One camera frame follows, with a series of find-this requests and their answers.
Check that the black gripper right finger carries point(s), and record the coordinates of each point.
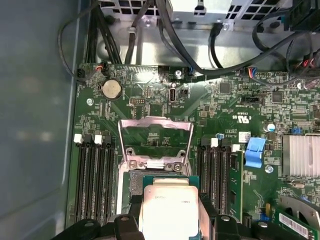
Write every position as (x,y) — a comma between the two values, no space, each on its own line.
(225,228)

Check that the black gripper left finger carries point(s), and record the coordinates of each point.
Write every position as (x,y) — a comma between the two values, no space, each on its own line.
(125,227)

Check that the silver green CPU chip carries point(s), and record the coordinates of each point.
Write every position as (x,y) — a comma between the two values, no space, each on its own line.
(170,212)

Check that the silver socket cover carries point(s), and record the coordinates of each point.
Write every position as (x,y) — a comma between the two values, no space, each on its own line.
(155,122)

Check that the RAM slot black latches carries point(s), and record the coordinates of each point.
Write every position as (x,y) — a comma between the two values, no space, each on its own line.
(90,175)
(225,180)
(110,175)
(205,170)

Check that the green RAM stick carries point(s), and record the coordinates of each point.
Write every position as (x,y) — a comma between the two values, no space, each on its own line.
(236,187)

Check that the silver motherboard screw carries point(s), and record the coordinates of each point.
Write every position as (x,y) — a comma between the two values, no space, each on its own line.
(90,101)
(268,168)
(178,73)

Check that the black graphics card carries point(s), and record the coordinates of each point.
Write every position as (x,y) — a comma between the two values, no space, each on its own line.
(300,215)

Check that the blue plastic card clip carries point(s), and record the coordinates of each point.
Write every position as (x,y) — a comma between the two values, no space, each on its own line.
(255,152)

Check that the white motherboard sticker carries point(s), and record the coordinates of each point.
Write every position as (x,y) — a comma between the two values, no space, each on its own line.
(244,137)

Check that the silver finned heatsink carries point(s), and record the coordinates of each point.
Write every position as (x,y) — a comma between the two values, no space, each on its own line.
(302,156)

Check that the silver round capacitor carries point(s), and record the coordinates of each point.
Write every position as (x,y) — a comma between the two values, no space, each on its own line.
(271,127)

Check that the green motherboard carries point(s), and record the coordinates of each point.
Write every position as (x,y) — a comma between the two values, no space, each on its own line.
(212,117)

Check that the black pin header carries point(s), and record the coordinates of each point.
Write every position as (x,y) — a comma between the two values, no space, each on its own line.
(137,101)

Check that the silver coin cell battery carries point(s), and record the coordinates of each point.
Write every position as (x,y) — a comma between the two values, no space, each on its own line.
(111,89)

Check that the black PC case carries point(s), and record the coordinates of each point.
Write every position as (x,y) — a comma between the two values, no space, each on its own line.
(30,125)

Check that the internal USB port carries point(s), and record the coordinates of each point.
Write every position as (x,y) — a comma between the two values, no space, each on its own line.
(172,95)

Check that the black square chip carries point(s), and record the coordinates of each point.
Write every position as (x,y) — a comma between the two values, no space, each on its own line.
(277,96)
(225,87)

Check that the silver perforated drive cage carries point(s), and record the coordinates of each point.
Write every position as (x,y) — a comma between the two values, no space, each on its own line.
(187,7)

